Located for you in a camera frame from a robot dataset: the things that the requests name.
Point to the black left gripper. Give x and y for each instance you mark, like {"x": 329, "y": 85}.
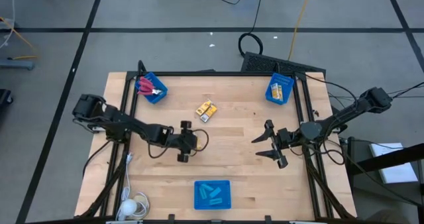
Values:
{"x": 185, "y": 142}

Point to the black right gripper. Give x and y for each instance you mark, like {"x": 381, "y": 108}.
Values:
{"x": 286, "y": 138}

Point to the blue eraser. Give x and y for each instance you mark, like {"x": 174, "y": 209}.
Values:
{"x": 206, "y": 188}
{"x": 215, "y": 201}
{"x": 215, "y": 193}

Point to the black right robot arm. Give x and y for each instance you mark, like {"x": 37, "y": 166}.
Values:
{"x": 344, "y": 116}

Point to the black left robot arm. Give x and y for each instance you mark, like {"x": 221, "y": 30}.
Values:
{"x": 132, "y": 126}

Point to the small blue plastic basket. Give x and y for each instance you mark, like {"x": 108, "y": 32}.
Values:
{"x": 159, "y": 98}
{"x": 288, "y": 81}

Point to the wide blue plastic basket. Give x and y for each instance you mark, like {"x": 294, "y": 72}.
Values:
{"x": 202, "y": 204}

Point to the black perforated panel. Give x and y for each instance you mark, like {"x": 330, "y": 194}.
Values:
{"x": 265, "y": 63}

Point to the black beam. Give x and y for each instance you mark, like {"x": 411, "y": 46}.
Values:
{"x": 391, "y": 157}

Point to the white notebook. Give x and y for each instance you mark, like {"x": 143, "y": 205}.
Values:
{"x": 394, "y": 164}

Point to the black floor object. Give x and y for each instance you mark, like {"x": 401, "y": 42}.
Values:
{"x": 5, "y": 99}

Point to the grey floor bar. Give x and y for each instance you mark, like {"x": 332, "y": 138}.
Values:
{"x": 16, "y": 65}

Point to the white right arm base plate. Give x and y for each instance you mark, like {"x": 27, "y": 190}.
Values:
{"x": 336, "y": 130}

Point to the black table edge bracket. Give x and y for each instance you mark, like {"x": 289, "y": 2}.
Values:
{"x": 171, "y": 217}
{"x": 268, "y": 218}

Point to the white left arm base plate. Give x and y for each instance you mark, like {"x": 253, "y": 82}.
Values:
{"x": 93, "y": 129}

